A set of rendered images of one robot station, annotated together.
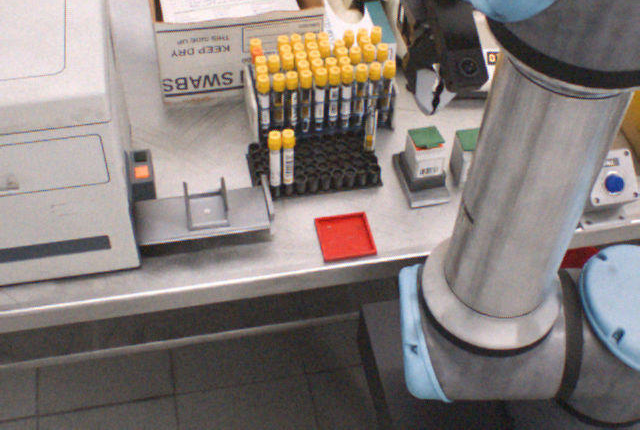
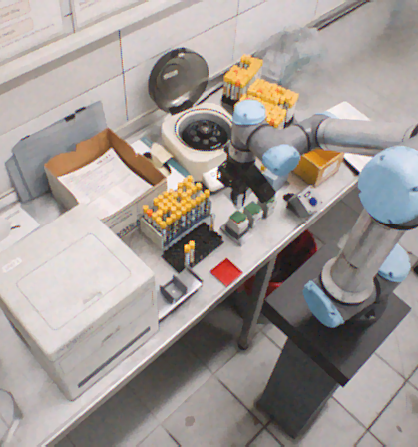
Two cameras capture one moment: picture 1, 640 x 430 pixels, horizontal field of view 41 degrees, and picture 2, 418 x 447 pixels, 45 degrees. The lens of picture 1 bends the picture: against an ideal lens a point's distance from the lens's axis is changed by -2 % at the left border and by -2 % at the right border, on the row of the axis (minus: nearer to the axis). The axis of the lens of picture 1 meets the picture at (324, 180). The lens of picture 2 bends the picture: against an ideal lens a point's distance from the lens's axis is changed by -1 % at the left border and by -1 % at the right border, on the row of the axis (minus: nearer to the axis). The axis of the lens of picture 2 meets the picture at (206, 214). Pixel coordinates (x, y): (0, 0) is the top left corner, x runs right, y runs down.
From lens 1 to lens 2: 0.60 m
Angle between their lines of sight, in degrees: 22
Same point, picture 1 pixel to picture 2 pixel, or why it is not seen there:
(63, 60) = (126, 268)
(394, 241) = (244, 264)
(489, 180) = (366, 256)
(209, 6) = (99, 194)
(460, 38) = (259, 180)
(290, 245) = (209, 287)
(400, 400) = (302, 328)
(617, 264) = not seen: hidden behind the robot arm
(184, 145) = not seen: hidden behind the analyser
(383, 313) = (274, 298)
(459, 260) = (347, 279)
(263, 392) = not seen: hidden behind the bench
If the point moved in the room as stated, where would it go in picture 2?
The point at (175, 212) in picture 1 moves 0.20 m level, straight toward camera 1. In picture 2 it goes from (161, 299) to (213, 351)
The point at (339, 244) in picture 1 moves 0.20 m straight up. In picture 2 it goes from (226, 276) to (233, 236)
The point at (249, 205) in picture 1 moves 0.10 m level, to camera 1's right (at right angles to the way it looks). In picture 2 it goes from (187, 280) to (218, 265)
